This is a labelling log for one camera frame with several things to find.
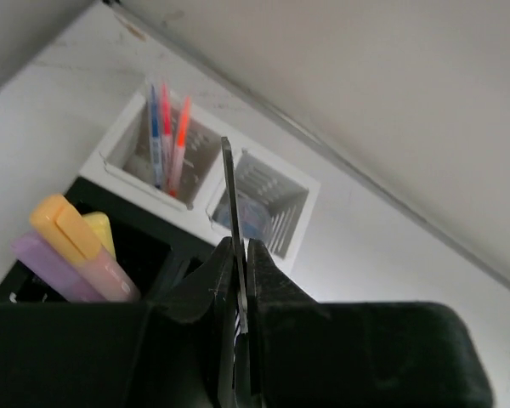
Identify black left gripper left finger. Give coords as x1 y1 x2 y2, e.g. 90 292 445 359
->
0 238 234 407

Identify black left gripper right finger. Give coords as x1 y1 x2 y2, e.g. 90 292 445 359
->
246 240 493 407

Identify black scissors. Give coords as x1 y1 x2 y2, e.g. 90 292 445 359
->
221 137 252 407

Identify purple highlighter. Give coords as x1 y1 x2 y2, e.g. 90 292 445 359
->
11 231 105 303

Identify yellow highlighter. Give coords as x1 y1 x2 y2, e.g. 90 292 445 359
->
82 212 116 259

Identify orange highlighter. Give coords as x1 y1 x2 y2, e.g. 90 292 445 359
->
29 195 140 302

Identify orange double-tip pen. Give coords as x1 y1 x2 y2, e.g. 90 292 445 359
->
168 96 191 197

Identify blue pen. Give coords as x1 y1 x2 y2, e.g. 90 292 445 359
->
148 82 163 189

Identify red double-tip pen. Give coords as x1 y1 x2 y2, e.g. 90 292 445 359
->
160 83 173 191

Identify black mesh organizer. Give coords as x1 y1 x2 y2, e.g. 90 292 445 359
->
0 178 213 303

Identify white mesh organizer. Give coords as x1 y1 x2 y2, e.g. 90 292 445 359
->
79 84 320 274

